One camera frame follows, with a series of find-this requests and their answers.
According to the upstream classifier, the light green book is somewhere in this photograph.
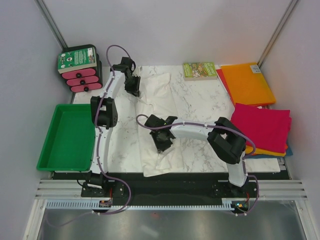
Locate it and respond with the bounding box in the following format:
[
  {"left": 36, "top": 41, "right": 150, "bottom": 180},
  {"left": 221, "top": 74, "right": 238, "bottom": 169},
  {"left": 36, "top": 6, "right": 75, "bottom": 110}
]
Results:
[{"left": 182, "top": 62, "right": 218, "bottom": 81}]

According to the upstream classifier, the right aluminium frame post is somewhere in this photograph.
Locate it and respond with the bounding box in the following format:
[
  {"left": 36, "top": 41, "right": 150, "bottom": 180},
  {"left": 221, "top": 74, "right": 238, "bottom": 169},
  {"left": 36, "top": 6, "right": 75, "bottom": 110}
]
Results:
[{"left": 257, "top": 0, "right": 300, "bottom": 68}]

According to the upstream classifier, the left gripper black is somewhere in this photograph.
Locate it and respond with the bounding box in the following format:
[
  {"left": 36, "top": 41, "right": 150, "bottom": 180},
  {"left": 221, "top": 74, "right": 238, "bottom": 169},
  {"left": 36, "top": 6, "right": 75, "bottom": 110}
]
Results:
[{"left": 124, "top": 75, "right": 142, "bottom": 98}]

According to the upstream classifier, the green book on stand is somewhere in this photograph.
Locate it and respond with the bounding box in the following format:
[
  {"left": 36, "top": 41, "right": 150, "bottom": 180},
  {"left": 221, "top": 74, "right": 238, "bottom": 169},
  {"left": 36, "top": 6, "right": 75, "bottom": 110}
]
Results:
[{"left": 57, "top": 47, "right": 97, "bottom": 74}]

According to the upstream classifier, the white slotted cable duct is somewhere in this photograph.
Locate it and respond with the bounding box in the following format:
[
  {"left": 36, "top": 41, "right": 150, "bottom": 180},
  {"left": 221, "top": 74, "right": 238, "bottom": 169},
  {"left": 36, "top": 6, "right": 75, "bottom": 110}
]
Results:
[{"left": 45, "top": 199, "right": 239, "bottom": 211}]

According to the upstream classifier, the magenta folded t shirt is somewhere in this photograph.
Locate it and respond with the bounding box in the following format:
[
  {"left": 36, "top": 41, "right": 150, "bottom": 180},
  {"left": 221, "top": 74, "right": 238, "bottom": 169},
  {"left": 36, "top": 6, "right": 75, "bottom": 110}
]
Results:
[{"left": 230, "top": 103, "right": 292, "bottom": 153}]

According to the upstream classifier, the purple cable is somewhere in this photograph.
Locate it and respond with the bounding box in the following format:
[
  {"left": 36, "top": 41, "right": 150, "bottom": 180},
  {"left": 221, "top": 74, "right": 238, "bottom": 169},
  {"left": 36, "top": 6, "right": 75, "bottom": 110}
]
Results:
[
  {"left": 136, "top": 114, "right": 260, "bottom": 217},
  {"left": 44, "top": 44, "right": 133, "bottom": 229}
]

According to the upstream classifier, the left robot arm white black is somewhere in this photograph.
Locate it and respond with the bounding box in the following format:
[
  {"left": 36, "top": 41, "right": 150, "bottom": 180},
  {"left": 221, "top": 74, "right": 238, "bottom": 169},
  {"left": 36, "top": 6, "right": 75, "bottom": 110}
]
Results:
[{"left": 90, "top": 57, "right": 141, "bottom": 174}]

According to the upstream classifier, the left aluminium frame post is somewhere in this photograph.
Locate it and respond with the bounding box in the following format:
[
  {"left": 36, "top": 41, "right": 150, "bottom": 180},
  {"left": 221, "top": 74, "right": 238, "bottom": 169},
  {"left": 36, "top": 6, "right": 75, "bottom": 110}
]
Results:
[{"left": 34, "top": 0, "right": 68, "bottom": 49}]

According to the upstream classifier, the black pink drawer stand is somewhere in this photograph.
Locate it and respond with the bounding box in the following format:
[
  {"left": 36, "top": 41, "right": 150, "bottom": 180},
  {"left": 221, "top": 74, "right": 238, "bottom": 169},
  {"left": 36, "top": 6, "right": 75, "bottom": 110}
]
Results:
[{"left": 59, "top": 44, "right": 103, "bottom": 93}]

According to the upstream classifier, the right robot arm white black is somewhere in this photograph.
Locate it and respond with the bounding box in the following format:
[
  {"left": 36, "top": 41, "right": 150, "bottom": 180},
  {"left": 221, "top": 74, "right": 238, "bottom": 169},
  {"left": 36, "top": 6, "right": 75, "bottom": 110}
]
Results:
[{"left": 143, "top": 114, "right": 247, "bottom": 197}]

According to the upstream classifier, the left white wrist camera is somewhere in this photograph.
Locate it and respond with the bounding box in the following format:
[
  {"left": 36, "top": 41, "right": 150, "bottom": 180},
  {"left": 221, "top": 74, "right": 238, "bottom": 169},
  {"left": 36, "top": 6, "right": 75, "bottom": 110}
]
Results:
[{"left": 134, "top": 66, "right": 143, "bottom": 76}]

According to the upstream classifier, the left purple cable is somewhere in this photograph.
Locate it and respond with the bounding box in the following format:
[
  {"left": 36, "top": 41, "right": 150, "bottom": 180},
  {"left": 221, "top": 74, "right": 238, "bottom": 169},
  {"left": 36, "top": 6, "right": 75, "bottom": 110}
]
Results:
[{"left": 44, "top": 44, "right": 133, "bottom": 229}]

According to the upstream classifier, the orange plastic folder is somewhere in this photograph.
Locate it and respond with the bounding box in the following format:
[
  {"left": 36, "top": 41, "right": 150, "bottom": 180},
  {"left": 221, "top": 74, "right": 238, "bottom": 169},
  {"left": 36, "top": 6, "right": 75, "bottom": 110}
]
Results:
[{"left": 220, "top": 62, "right": 276, "bottom": 107}]

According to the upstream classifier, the red folder under orange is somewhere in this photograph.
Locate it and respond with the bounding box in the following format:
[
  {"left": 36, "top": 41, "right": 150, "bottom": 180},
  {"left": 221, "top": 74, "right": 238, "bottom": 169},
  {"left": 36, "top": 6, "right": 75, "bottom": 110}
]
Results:
[{"left": 216, "top": 68, "right": 270, "bottom": 107}]

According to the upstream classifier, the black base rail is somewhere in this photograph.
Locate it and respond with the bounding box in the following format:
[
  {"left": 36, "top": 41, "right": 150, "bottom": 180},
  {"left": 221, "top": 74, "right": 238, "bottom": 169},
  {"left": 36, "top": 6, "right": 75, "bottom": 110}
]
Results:
[{"left": 52, "top": 170, "right": 289, "bottom": 206}]

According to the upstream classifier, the white t shirt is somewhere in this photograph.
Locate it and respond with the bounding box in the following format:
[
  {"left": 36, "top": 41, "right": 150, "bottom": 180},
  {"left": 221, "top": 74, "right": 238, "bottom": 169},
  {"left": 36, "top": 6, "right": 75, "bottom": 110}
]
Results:
[{"left": 121, "top": 72, "right": 198, "bottom": 178}]

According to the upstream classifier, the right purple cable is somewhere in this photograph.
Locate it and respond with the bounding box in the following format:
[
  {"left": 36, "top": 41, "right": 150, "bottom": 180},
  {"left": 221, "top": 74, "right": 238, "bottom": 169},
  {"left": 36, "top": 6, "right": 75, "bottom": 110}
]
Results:
[{"left": 136, "top": 114, "right": 260, "bottom": 217}]

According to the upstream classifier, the green plastic tray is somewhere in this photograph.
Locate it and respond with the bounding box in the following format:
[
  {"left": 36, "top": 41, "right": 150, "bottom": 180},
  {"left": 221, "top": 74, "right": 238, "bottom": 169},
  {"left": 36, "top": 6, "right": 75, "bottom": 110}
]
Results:
[{"left": 36, "top": 104, "right": 96, "bottom": 172}]

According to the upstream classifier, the aluminium frame post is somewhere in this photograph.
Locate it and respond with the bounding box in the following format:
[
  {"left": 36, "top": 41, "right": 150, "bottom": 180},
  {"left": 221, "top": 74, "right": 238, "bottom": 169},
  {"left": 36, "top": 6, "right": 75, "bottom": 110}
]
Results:
[
  {"left": 34, "top": 0, "right": 68, "bottom": 49},
  {"left": 257, "top": 0, "right": 300, "bottom": 68}
]

